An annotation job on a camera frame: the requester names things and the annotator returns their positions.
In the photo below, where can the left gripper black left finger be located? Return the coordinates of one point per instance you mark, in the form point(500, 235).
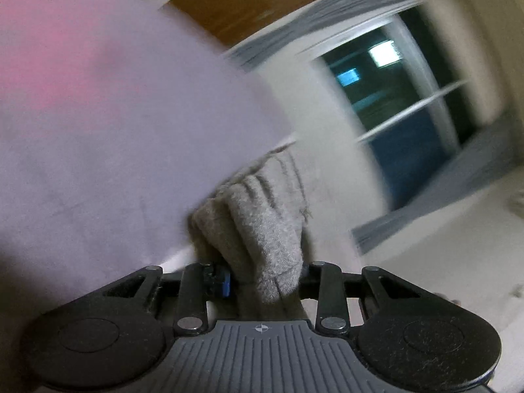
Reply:
point(179, 298)

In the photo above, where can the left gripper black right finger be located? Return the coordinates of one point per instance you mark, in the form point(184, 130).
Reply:
point(373, 288)

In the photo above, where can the grey pants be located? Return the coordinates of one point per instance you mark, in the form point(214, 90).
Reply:
point(256, 222)

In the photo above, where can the striped pink grey bed sheet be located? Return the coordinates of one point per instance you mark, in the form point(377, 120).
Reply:
point(116, 121)

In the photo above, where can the grey curtain right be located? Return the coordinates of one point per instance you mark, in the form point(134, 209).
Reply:
point(488, 156)

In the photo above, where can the grey curtain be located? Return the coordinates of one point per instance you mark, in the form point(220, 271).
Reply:
point(321, 14)
point(488, 156)

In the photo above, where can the white framed window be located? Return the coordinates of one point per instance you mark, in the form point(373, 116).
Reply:
point(394, 106)

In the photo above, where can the grey curtain left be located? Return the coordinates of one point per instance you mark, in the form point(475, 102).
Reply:
point(321, 14)

